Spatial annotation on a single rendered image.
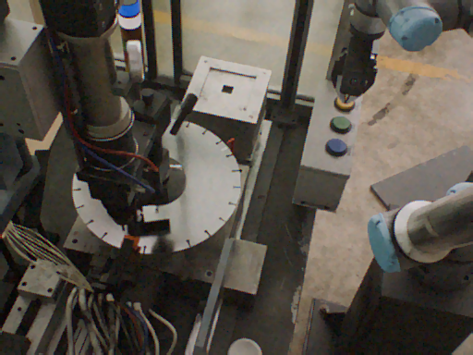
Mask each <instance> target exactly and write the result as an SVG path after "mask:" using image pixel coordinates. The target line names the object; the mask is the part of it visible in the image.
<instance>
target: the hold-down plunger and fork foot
mask: <svg viewBox="0 0 473 355"><path fill-rule="evenodd" d="M150 186H151V188H152V189H153V190H155V192H154V193H149V192H145V193H141V192H138V200H137V203H136V211H135V213H134V214H133V220H138V210H137V208H139V209H140V210H141V212H143V206H149V205H156V204H168V203H169V197H168V187H163V182H161V184H156V183H154V182H150Z"/></svg>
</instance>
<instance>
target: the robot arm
mask: <svg viewBox="0 0 473 355"><path fill-rule="evenodd" d="M348 8H349V9H351V10H352V12H351V15H350V20H349V24H348V28H347V29H346V35H345V37H344V43H343V46H342V50H341V54H339V61H338V60H335V62H334V65H333V68H332V72H331V80H332V83H333V85H334V90H335V93H336V94H337V96H338V99H339V100H340V101H341V102H342V103H343V104H350V103H351V102H354V101H355V100H357V98H359V97H360V96H361V95H362V94H365V93H366V91H367V90H369V89H370V87H371V86H373V85H374V81H375V78H376V74H377V73H378V69H377V68H374V67H376V66H377V63H378V61H377V60H376V57H377V55H378V53H379V42H380V39H381V37H382V36H383V35H384V33H385V31H386V30H388V31H389V33H390V34H391V37H392V38H393V39H395V40H396V41H397V42H398V43H399V45H400V46H401V47H402V48H403V50H407V51H408V52H418V51H420V50H423V48H424V47H426V46H430V45H432V44H433V43H434V42H435V41H436V40H437V39H438V38H439V37H440V34H441V33H442V32H445V31H451V30H456V29H463V30H464V31H465V32H466V33H467V34H468V36H470V37H471V38H472V39H473V0H354V4H353V5H352V4H350V5H349V7H348ZM349 31H351V34H349V33H348V32H349ZM368 236H369V240H370V247H371V250H372V252H373V254H374V258H375V259H376V261H377V262H378V264H379V266H380V267H381V268H382V270H383V271H386V272H388V273H392V272H401V271H402V270H404V269H407V268H411V270H412V271H413V272H414V273H415V275H416V276H417V277H418V278H419V279H420V280H422V281H423V282H424V283H425V284H428V285H429V286H431V287H433V288H438V289H442V290H456V289H460V288H463V287H464V286H467V285H468V283H469V282H470V281H471V280H472V279H473V183H472V182H461V183H458V184H456V185H454V186H453V187H452V188H450V190H448V191H447V194H446V196H445V197H443V198H438V199H435V200H432V201H429V202H423V201H419V202H410V203H409V204H407V205H403V206H401V207H400V208H398V209H393V210H392V211H389V212H386V213H378V214H376V215H374V216H371V217H370V220H369V222H368Z"/></svg>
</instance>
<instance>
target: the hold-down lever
mask: <svg viewBox="0 0 473 355"><path fill-rule="evenodd" d="M197 102H198V96H197V95H195V94H194V93H192V92H191V93H188V94H187V96H186V98H185V99H184V101H183V103H182V105H181V106H180V110H181V111H180V113H179V115H178V117H177V118H176V121H175V123H174V125H173V126H172V128H171V129H170V131H169V133H170V134H171V135H172V136H175V135H176V134H177V133H178V131H179V129H180V127H181V125H183V121H184V120H185V118H186V117H187V114H190V113H191V111H192V110H193V109H194V106H195V105H196V103H197Z"/></svg>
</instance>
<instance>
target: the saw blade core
mask: <svg viewBox="0 0 473 355"><path fill-rule="evenodd" d="M175 121H176V120H175V119H172V123H171V124H170V125H169V126H168V129H167V130H166V131H165V133H164V135H163V136H162V142H163V148H166V149H168V151H169V157H171V158H172V159H176V160H177V161H178V162H179V163H180V164H181V165H182V166H183V168H184V170H185V172H186V176H187V182H186V186H185V188H184V189H183V191H182V192H181V193H180V194H179V196H177V197H175V198H174V199H173V200H172V201H169V203H168V204H156V205H149V206H143V212H142V213H141V214H140V216H138V220H133V225H134V228H135V232H136V235H137V238H140V242H139V245H138V247H137V250H136V251H133V250H132V252H135V253H140V254H143V252H144V254H167V250H166V246H168V247H167V249H168V253H171V252H176V251H182V250H186V249H187V248H190V246H191V247H192V246H195V245H198V244H199V243H201V242H203V241H204V240H206V239H208V238H209V237H210V236H212V235H213V234H215V233H216V232H217V231H218V230H219V229H220V228H221V227H223V225H224V224H225V222H227V220H228V219H229V217H230V216H231V215H232V213H233V212H234V210H235V208H236V205H237V202H238V199H239V192H240V189H237V188H240V185H241V182H240V174H239V171H237V170H239V167H238V165H237V162H236V158H235V157H234V155H232V152H231V151H230V150H229V149H226V150H224V151H223V152H222V151H221V149H222V148H225V147H227V146H226V145H225V144H224V143H223V142H222V141H221V140H220V139H219V138H218V137H216V136H215V135H214V134H213V133H211V132H210V131H209V130H207V131H206V129H204V128H202V127H200V126H199V125H194V124H192V123H189V125H188V128H186V126H187V124H188V122H187V121H183V125H181V127H180V129H179V131H178V133H177V134H176V135H175V136H172V135H171V134H170V133H169V131H170V129H171V128H172V126H173V125H174V123H175ZM205 131H206V133H205ZM202 133H205V134H204V135H202ZM220 141H221V142H220ZM219 142H220V143H219ZM217 143H219V144H217ZM228 155H230V156H228ZM226 156H228V158H227V157H226ZM232 170H234V171H235V172H232ZM233 187H236V188H235V189H233ZM72 189H73V190H72V191H73V198H74V202H75V207H76V209H77V208H78V209H77V211H78V213H79V216H80V218H81V220H82V222H83V223H84V224H85V225H87V224H88V225H87V228H89V229H90V230H91V232H93V233H94V235H95V236H98V238H99V239H102V240H103V241H105V242H106V243H109V244H110V245H112V246H114V247H117V248H119V249H120V244H121V241H122V239H123V237H124V236H125V235H129V236H133V231H132V228H131V224H130V223H129V224H127V225H125V229H126V231H122V226H120V225H118V224H116V223H115V222H114V220H113V218H111V217H110V216H109V215H108V213H107V212H106V209H104V208H103V205H102V202H101V201H99V200H95V199H92V198H91V194H90V191H89V188H88V185H87V182H81V181H78V179H77V177H76V174H75V176H74V179H73V186H72ZM230 202H231V203H232V204H228V203H230ZM233 204H235V205H233ZM82 205H84V207H81V206H82ZM79 207H80V208H79ZM219 218H222V219H224V221H225V222H224V221H223V220H221V219H219ZM91 220H93V222H92V223H91ZM89 223H90V224H89ZM205 231H208V233H209V234H210V235H208V234H207V233H206V232H205ZM105 233H107V235H106V236H104V234H105ZM102 236H104V237H103V238H102ZM187 240H189V243H190V246H189V245H188V243H187ZM144 247H146V248H145V251H144Z"/></svg>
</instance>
